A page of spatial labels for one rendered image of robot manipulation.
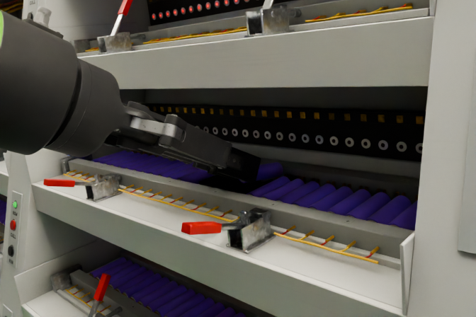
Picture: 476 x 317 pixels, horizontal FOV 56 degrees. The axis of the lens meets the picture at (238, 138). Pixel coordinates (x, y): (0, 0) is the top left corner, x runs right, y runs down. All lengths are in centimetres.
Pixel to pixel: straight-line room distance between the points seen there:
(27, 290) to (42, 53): 55
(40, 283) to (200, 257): 43
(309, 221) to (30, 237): 51
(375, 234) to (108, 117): 23
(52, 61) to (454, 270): 29
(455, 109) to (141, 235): 35
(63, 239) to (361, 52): 62
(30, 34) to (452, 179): 29
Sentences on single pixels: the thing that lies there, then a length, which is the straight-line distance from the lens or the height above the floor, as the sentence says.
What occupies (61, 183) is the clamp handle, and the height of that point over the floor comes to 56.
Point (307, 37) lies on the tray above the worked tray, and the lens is 36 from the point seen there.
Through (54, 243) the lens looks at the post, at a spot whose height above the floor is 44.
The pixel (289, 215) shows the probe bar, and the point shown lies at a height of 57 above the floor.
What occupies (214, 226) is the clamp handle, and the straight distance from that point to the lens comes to 38.
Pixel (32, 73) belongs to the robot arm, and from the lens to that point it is 32.
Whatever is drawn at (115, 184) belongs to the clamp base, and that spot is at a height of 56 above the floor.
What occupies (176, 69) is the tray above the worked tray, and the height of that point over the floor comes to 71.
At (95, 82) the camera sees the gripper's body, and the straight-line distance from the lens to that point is 35.
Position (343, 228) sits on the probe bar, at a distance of 39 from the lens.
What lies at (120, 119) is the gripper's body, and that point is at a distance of 36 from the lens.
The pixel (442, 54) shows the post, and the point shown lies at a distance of 31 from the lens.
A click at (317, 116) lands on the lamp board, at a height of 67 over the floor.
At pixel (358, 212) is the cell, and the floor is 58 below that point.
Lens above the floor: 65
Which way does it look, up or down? 1 degrees down
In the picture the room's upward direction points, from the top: 5 degrees clockwise
